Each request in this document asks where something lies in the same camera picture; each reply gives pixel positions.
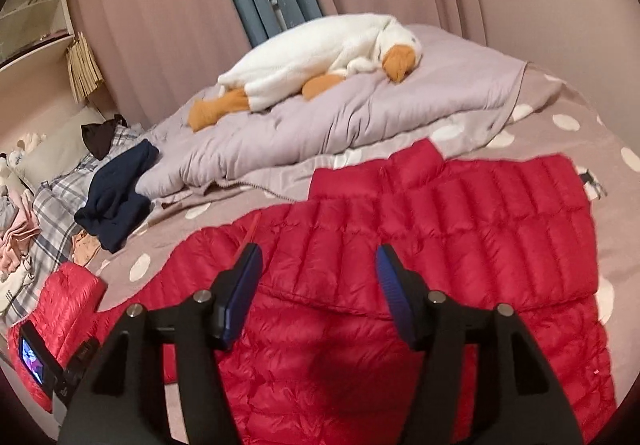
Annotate white goose plush toy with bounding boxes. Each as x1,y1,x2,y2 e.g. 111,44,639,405
188,12,423,132

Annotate black garment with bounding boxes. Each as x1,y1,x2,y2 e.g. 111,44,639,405
80,114,128,160

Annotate red down jacket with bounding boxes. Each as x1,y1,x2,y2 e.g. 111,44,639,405
90,142,616,444

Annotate pink clothes pile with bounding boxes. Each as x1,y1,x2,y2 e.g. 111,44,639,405
1,185,40,281

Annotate navy blue garment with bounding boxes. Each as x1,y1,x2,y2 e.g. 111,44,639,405
74,139,158,253

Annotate white wall shelf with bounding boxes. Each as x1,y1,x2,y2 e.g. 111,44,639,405
1,0,74,66

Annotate beige pillow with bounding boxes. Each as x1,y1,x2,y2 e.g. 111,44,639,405
14,107,105,192

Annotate small plush toys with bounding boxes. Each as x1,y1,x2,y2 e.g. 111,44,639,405
1,133,47,191

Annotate lilac quilt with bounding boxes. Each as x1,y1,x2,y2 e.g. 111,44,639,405
136,24,536,200

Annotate polka dot bed sheet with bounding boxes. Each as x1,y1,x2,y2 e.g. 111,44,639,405
89,63,640,445

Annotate folded red jacket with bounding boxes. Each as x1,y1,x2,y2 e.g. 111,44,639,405
8,262,107,413

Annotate yellow tassel hanging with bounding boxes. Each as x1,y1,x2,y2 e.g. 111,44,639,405
65,32,104,104

